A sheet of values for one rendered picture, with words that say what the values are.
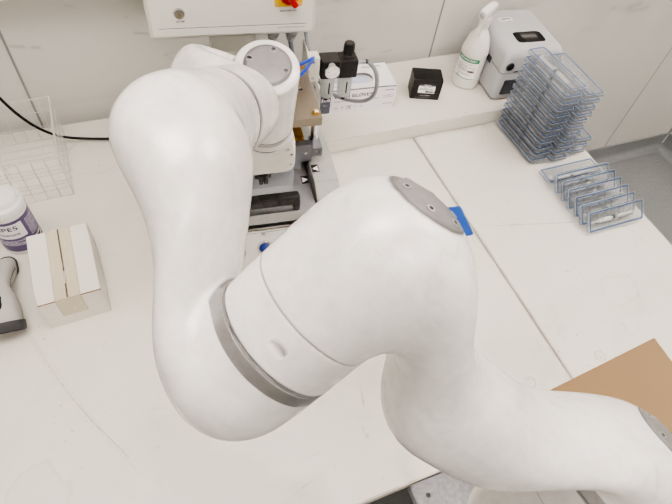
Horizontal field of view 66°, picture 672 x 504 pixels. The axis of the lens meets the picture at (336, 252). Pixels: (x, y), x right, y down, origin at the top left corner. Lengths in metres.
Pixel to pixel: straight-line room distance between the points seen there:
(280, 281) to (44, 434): 0.87
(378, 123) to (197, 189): 1.22
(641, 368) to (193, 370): 0.80
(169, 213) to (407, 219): 0.15
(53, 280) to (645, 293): 1.35
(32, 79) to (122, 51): 0.23
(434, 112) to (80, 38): 0.96
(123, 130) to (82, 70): 1.20
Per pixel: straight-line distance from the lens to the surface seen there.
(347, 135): 1.47
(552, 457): 0.49
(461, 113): 1.64
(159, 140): 0.35
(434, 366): 0.35
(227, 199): 0.35
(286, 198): 1.00
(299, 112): 1.03
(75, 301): 1.15
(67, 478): 1.09
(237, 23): 1.14
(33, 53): 1.54
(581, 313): 1.35
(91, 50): 1.53
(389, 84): 1.56
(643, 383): 1.00
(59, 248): 1.22
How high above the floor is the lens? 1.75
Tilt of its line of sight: 53 degrees down
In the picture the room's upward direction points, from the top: 9 degrees clockwise
